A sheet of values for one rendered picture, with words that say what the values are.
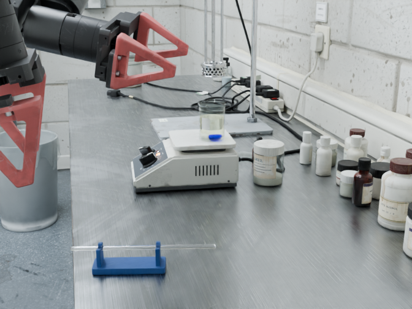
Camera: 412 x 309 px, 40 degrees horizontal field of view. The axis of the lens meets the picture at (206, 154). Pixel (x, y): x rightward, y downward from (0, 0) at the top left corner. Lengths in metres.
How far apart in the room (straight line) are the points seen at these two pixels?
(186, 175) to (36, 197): 1.72
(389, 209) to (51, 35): 0.57
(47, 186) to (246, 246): 1.95
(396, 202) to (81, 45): 0.53
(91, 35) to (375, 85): 0.77
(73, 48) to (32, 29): 0.06
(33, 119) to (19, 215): 2.31
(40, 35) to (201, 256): 0.38
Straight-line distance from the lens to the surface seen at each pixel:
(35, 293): 2.29
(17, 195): 2.72
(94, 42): 0.74
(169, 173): 1.06
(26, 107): 0.46
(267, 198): 1.05
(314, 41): 1.56
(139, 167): 1.10
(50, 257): 2.53
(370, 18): 1.36
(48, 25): 0.76
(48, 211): 2.80
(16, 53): 0.51
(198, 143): 1.07
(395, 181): 0.93
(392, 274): 0.83
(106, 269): 0.79
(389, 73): 1.29
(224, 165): 1.07
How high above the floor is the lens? 1.14
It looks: 17 degrees down
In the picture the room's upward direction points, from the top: straight up
